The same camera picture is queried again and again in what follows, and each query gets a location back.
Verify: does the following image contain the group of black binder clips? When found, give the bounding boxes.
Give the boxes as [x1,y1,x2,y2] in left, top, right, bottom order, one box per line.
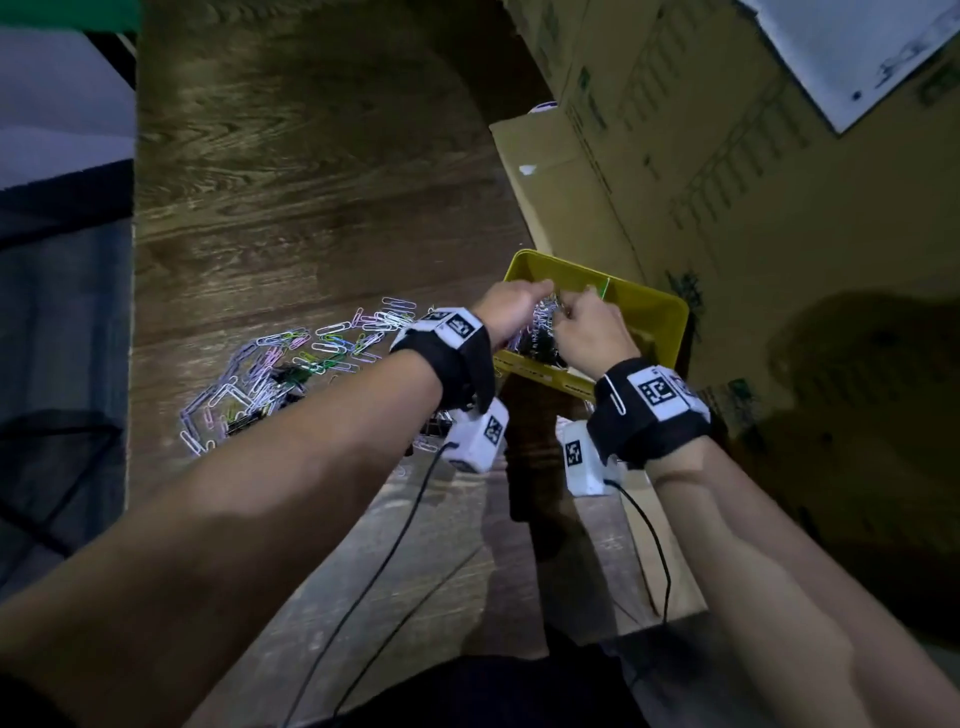
[224,367,309,436]

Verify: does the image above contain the black right camera cable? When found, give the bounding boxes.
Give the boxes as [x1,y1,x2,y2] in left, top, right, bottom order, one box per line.
[603,478,674,628]

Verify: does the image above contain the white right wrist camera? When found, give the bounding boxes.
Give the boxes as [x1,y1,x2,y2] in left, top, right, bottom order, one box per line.
[556,417,624,498]

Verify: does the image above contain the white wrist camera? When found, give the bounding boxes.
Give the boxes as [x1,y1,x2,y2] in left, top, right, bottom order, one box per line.
[556,417,624,498]
[442,397,510,475]

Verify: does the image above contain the person's black clothing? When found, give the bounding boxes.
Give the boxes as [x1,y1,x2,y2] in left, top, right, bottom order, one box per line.
[307,652,654,728]

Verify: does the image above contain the white furniture with black base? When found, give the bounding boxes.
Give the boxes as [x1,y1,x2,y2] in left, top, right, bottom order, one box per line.
[0,28,138,249]

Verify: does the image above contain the person's right hand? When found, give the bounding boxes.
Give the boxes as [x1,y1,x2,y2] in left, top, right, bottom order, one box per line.
[552,284,643,382]

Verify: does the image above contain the yellow divided bin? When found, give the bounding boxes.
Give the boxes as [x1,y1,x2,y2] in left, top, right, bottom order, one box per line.
[494,248,690,403]

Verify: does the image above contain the black metal stool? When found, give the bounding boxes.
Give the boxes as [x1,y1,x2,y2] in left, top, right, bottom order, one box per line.
[0,423,125,560]

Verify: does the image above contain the person's left hand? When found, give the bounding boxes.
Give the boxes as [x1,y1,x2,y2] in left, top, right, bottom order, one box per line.
[470,278,556,352]

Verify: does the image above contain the black left wristband with markers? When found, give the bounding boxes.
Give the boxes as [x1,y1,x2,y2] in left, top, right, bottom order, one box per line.
[389,307,498,414]

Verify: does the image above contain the black right wristband with markers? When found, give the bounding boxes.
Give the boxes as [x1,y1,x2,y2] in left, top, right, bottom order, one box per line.
[586,357,712,470]

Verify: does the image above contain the green cloth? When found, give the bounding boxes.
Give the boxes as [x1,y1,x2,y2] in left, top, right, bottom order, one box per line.
[0,0,144,33]

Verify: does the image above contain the black wristband with markers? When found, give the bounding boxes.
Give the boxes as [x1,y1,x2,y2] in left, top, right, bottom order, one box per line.
[586,357,712,470]
[389,307,498,414]

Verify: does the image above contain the black camera cable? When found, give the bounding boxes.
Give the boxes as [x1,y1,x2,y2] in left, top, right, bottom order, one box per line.
[281,442,459,728]
[603,478,674,628]

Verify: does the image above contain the black left camera cable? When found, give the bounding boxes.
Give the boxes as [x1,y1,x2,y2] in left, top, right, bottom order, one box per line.
[281,442,459,728]

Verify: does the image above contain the person's left forearm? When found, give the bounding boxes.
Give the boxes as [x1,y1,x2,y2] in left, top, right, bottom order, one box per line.
[0,348,444,728]

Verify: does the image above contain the large printed cardboard box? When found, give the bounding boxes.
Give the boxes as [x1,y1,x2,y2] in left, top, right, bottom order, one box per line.
[489,0,960,624]

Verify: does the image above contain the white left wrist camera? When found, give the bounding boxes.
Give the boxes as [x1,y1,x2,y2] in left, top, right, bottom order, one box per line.
[442,397,510,475]

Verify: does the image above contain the white paper sheet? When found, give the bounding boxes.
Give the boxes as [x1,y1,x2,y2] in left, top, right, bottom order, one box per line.
[738,0,960,135]

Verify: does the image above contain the person's right forearm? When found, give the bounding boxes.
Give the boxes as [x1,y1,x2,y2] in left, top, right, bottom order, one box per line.
[644,438,960,728]

